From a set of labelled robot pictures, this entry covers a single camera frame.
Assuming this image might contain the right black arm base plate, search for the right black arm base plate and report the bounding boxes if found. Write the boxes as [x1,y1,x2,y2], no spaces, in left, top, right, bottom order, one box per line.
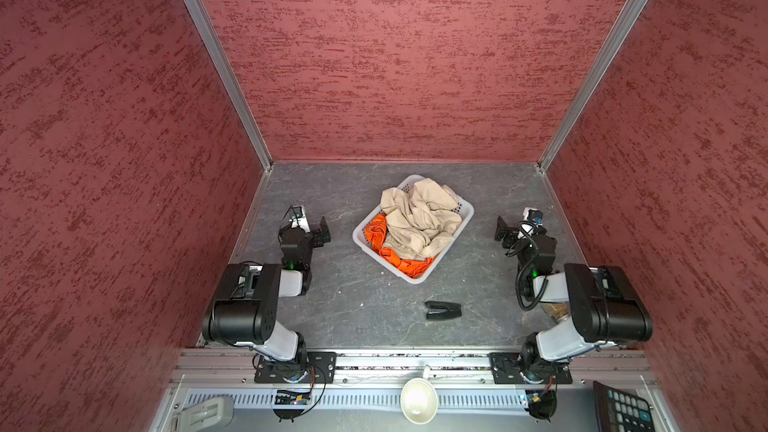
[488,352,573,386]

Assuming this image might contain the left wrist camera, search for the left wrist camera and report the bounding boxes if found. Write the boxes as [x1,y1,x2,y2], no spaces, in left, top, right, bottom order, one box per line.
[286,206,311,232]

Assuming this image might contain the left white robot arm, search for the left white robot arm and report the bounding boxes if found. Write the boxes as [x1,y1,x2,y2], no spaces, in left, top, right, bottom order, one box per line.
[201,207,331,382]

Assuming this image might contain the beige drawstring shorts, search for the beige drawstring shorts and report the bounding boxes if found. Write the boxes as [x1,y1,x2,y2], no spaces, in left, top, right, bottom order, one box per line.
[380,178,463,260]

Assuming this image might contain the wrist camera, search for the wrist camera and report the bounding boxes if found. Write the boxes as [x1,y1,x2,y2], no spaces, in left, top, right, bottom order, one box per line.
[286,206,311,232]
[521,207,544,234]

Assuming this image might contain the orange shorts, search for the orange shorts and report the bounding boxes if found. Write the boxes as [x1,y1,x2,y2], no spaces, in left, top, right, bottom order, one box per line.
[364,213,434,279]

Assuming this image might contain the white plastic laundry basket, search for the white plastic laundry basket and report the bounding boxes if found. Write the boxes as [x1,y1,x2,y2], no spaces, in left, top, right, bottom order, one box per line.
[352,175,474,285]

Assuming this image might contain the black calculator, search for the black calculator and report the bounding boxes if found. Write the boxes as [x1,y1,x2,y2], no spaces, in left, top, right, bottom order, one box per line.
[593,381,656,432]

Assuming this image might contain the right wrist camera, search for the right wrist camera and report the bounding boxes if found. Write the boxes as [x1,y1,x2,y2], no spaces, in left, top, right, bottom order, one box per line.
[521,207,544,234]

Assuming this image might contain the brown jar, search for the brown jar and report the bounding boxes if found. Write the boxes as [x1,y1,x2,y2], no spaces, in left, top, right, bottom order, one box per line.
[541,303,570,323]

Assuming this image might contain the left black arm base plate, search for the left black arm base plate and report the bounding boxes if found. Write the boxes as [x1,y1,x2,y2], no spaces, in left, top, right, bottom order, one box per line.
[253,351,338,385]

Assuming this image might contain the grey device on rail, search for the grey device on rail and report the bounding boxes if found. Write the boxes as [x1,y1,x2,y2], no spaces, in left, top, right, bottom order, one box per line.
[167,396,234,432]

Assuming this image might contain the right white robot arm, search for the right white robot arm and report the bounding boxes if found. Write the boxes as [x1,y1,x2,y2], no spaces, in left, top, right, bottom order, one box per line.
[489,209,653,384]

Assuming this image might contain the black clip on table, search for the black clip on table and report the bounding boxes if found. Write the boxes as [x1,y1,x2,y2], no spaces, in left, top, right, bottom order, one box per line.
[424,300,462,321]

